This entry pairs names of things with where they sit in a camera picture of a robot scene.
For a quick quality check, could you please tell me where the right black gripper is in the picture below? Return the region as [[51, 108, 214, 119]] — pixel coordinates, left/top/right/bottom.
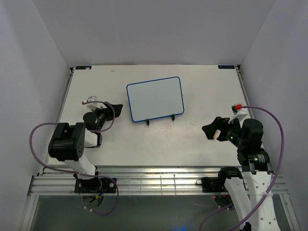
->
[[201, 115, 245, 148]]

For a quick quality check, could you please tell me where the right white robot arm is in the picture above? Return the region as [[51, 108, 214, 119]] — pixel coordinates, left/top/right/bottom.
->
[[202, 117, 280, 231]]

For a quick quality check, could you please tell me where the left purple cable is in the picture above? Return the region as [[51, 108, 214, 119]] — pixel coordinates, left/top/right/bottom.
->
[[29, 100, 119, 216]]

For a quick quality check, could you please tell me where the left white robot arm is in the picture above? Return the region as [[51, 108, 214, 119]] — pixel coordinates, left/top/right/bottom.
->
[[48, 102, 123, 192]]

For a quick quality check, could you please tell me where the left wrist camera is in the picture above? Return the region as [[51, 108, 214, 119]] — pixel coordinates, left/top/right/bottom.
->
[[82, 96, 100, 111]]

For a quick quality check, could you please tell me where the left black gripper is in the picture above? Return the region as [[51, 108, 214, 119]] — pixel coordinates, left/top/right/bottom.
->
[[91, 102, 123, 132]]

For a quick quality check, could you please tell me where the yellow whiteboard eraser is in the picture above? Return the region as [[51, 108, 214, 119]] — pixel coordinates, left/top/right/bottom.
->
[[213, 130, 220, 139]]

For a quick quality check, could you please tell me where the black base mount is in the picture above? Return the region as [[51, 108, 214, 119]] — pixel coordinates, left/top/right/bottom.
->
[[74, 178, 117, 193], [196, 177, 221, 193]]

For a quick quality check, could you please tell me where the blue framed whiteboard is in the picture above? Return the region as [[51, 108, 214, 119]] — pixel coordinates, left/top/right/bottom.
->
[[126, 77, 185, 123]]

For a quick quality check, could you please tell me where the left blue table label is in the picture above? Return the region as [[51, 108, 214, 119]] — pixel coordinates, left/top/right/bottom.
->
[[75, 65, 92, 70]]

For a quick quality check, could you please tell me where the wire easel stand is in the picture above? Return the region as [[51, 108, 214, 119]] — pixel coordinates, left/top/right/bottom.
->
[[145, 114, 176, 126]]

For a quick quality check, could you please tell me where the right blue table label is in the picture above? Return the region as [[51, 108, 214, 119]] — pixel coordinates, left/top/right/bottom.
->
[[218, 65, 235, 69]]

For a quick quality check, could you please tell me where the purple cable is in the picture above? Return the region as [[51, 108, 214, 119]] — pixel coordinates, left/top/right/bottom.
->
[[29, 100, 119, 216], [198, 105, 285, 231]]

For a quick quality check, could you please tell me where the blue table label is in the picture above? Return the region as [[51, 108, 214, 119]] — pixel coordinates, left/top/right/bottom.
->
[[218, 65, 235, 69], [75, 65, 92, 70]]

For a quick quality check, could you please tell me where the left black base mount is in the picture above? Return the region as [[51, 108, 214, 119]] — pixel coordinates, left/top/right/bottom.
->
[[74, 178, 117, 193]]

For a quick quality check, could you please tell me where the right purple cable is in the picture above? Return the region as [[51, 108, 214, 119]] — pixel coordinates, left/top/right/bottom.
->
[[198, 105, 285, 231]]

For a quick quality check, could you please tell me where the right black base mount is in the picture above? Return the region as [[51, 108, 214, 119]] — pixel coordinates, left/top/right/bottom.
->
[[196, 177, 221, 193]]

